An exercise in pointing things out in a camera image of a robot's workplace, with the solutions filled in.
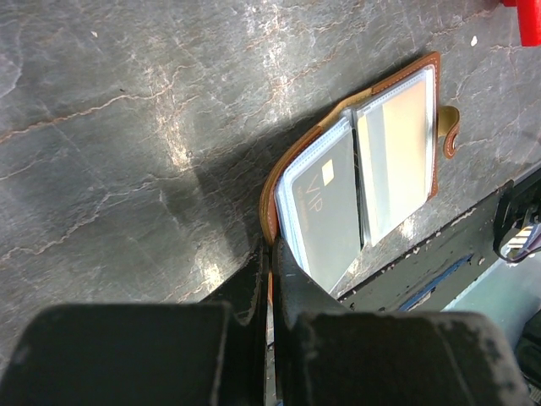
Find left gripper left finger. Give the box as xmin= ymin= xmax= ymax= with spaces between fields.
xmin=1 ymin=244 xmax=269 ymax=405

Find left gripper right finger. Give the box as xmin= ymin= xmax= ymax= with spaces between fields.
xmin=272 ymin=239 xmax=530 ymax=405

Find brown leather card holder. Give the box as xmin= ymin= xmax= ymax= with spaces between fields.
xmin=260 ymin=52 xmax=460 ymax=291

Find red plastic bin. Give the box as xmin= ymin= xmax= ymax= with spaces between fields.
xmin=500 ymin=0 xmax=541 ymax=47

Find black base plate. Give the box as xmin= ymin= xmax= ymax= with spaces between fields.
xmin=338 ymin=165 xmax=540 ymax=311

